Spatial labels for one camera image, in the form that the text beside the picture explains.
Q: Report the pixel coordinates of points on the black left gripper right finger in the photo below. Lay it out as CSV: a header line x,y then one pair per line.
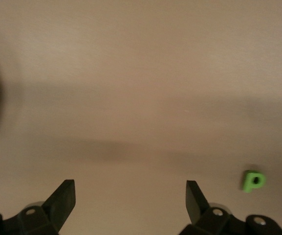
x,y
197,205

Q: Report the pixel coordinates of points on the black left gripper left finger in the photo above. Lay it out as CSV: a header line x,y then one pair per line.
x,y
57,203

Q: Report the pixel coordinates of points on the green letter p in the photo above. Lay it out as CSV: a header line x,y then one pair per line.
x,y
247,181

